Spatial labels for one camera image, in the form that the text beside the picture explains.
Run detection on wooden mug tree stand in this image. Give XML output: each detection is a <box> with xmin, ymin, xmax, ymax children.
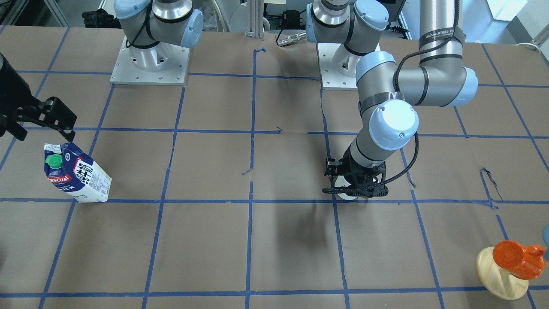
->
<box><xmin>475</xmin><ymin>246</ymin><xmax>529</xmax><ymax>300</ymax></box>

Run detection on blue white milk carton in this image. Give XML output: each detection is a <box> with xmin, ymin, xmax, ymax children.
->
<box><xmin>44</xmin><ymin>142</ymin><xmax>112</xmax><ymax>203</ymax></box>

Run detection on blue cup on tree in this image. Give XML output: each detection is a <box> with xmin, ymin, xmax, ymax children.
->
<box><xmin>542</xmin><ymin>224</ymin><xmax>549</xmax><ymax>262</ymax></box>

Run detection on black braided cable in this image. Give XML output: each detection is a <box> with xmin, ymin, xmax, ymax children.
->
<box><xmin>322</xmin><ymin>0</ymin><xmax>462</xmax><ymax>194</ymax></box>

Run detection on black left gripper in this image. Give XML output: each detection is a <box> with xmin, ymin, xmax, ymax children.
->
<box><xmin>324</xmin><ymin>149</ymin><xmax>389</xmax><ymax>198</ymax></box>

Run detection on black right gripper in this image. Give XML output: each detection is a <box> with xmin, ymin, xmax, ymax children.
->
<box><xmin>0</xmin><ymin>54</ymin><xmax>77</xmax><ymax>142</ymax></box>

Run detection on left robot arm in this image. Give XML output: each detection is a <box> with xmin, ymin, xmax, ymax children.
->
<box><xmin>306</xmin><ymin>0</ymin><xmax>478</xmax><ymax>199</ymax></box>

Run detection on aluminium profile post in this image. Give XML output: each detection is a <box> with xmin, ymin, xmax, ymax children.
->
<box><xmin>245</xmin><ymin>0</ymin><xmax>264</xmax><ymax>40</ymax></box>

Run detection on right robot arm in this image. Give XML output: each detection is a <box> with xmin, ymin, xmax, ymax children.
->
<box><xmin>0</xmin><ymin>0</ymin><xmax>204</xmax><ymax>142</ymax></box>

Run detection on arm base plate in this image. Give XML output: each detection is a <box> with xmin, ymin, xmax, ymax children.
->
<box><xmin>317</xmin><ymin>43</ymin><xmax>386</xmax><ymax>91</ymax></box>
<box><xmin>110</xmin><ymin>37</ymin><xmax>190</xmax><ymax>86</ymax></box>

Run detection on white mug grey inside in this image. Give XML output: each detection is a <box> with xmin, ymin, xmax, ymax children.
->
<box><xmin>335</xmin><ymin>175</ymin><xmax>357</xmax><ymax>201</ymax></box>

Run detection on orange cup on tree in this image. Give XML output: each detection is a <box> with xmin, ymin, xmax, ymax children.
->
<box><xmin>492</xmin><ymin>240</ymin><xmax>546</xmax><ymax>280</ymax></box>

